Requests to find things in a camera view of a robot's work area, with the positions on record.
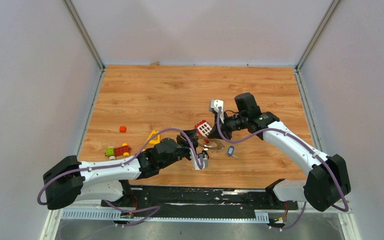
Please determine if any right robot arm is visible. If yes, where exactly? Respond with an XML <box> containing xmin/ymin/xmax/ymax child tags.
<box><xmin>208</xmin><ymin>92</ymin><xmax>351</xmax><ymax>212</ymax></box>

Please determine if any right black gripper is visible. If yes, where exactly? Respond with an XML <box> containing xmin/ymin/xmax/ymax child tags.
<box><xmin>207</xmin><ymin>110</ymin><xmax>247</xmax><ymax>141</ymax></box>

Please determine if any grey metal keyring disc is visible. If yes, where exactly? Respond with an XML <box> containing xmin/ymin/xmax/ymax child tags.
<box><xmin>197</xmin><ymin>136</ymin><xmax>225</xmax><ymax>151</ymax></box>

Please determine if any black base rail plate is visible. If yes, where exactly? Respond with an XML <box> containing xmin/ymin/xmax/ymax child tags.
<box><xmin>113</xmin><ymin>185</ymin><xmax>299</xmax><ymax>219</ymax></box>

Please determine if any blue key tag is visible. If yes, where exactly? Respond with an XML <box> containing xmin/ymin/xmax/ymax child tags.
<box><xmin>226</xmin><ymin>145</ymin><xmax>238</xmax><ymax>159</ymax></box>

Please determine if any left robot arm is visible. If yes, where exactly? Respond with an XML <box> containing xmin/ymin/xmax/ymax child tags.
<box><xmin>36</xmin><ymin>129</ymin><xmax>209</xmax><ymax>210</ymax></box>

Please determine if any white slotted cable duct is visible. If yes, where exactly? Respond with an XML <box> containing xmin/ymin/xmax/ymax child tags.
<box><xmin>60</xmin><ymin>208</ymin><xmax>270</xmax><ymax>224</ymax></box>

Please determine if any red window toy block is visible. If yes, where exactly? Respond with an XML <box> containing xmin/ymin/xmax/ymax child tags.
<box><xmin>194</xmin><ymin>120</ymin><xmax>213</xmax><ymax>144</ymax></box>

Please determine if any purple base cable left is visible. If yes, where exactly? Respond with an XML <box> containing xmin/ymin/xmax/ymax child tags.
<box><xmin>103</xmin><ymin>200</ymin><xmax>161</xmax><ymax>229</ymax></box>

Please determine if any yellow triangular toy block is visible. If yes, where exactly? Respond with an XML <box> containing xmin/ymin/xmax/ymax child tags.
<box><xmin>146</xmin><ymin>130</ymin><xmax>161</xmax><ymax>146</ymax></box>

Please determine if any small red yellow toy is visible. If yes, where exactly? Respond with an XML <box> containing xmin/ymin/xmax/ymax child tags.
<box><xmin>104</xmin><ymin>143</ymin><xmax>132</xmax><ymax>161</ymax></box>

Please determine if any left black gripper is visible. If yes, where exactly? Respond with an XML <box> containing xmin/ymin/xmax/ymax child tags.
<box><xmin>159</xmin><ymin>128</ymin><xmax>199</xmax><ymax>170</ymax></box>

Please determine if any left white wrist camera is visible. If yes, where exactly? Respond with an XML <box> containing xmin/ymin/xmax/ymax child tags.
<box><xmin>191</xmin><ymin>150</ymin><xmax>209</xmax><ymax>170</ymax></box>

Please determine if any orange cube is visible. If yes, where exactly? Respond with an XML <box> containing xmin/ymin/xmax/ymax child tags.
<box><xmin>119</xmin><ymin>125</ymin><xmax>127</xmax><ymax>133</ymax></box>

